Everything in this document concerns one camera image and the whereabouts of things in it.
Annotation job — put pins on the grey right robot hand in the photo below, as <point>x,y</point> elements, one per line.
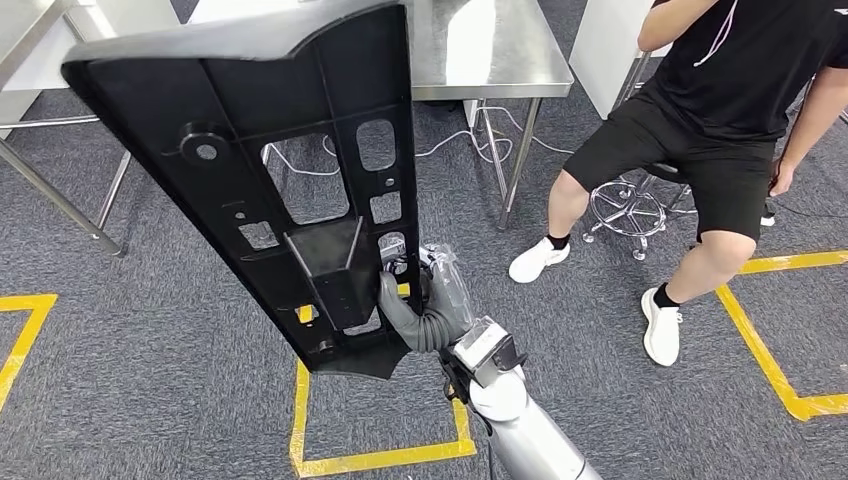
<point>444,291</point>

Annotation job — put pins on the person's left hand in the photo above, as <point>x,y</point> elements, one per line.
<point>782,179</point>

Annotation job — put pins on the large black plastic panel part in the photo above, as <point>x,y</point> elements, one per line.
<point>166,86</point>

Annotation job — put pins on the person's left forearm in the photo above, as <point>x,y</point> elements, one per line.
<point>818,112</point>

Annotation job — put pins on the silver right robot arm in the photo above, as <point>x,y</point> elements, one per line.
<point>530,437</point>

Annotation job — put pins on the person's right forearm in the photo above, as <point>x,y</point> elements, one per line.
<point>676,23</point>

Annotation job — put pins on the stainless steel workbench table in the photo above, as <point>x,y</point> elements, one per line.
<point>490,46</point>

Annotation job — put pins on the person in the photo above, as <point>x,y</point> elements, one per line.
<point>715,66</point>

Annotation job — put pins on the chrome base swivel stool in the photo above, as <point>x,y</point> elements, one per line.
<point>626,212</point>

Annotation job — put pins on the yellow floor tape square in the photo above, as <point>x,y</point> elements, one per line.
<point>762,351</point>
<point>26,303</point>
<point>384,458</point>

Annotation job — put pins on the white cabinet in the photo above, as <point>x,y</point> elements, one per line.
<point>603,53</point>

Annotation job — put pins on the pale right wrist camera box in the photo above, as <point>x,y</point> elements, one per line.
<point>487,351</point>

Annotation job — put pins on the steel frame side table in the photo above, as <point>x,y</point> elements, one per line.
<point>634,79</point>
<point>40,60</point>

